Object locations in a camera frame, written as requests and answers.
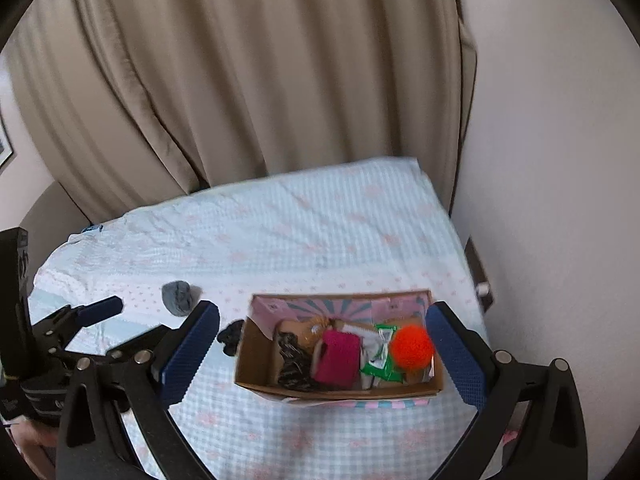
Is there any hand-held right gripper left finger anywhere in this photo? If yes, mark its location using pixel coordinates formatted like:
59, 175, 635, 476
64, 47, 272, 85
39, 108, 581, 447
56, 300, 221, 480

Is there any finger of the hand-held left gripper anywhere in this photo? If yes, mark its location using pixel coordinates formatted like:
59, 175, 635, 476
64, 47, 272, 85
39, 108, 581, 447
31, 296, 125, 356
92, 323, 175, 367

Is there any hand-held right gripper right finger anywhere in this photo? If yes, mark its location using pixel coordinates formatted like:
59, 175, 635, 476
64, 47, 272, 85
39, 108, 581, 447
426, 301, 589, 480

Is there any black sock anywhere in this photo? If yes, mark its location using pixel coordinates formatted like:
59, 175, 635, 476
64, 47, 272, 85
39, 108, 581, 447
217, 321, 245, 359

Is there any orange pompom toy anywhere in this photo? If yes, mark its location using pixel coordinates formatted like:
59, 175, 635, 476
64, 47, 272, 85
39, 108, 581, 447
389, 324, 435, 372

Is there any grey sock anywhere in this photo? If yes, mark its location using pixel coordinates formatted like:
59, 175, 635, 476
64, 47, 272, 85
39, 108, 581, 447
161, 281, 199, 317

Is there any patterned cardboard box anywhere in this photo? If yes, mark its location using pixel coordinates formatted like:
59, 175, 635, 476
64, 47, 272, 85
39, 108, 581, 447
234, 288, 446, 406

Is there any green packet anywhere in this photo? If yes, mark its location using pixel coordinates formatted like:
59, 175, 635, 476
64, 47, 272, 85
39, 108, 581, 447
359, 325, 401, 380

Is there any light grey cloth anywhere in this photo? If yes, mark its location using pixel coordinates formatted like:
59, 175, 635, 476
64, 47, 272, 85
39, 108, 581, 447
360, 335, 384, 362

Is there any black hair claw clip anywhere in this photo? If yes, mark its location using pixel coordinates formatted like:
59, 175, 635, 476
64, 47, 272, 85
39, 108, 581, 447
274, 332, 327, 392

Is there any pink fabric roll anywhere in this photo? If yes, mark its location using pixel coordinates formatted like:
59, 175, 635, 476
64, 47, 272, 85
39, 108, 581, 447
311, 329, 362, 389

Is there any brown hair tie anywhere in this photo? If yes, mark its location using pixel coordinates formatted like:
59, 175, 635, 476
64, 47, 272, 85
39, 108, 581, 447
300, 317, 342, 356

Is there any grey padded headboard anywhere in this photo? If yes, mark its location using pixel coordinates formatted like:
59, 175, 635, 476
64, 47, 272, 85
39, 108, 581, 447
0, 180, 92, 246

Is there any checked light blue bedsheet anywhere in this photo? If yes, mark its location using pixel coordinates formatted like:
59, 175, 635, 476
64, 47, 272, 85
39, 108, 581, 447
27, 156, 494, 480

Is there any beige curtain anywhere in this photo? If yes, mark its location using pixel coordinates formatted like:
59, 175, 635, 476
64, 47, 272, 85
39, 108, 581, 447
4, 0, 207, 223
75, 0, 479, 213

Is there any framed wall picture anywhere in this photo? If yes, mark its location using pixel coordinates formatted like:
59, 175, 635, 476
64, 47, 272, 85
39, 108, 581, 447
0, 112, 14, 167

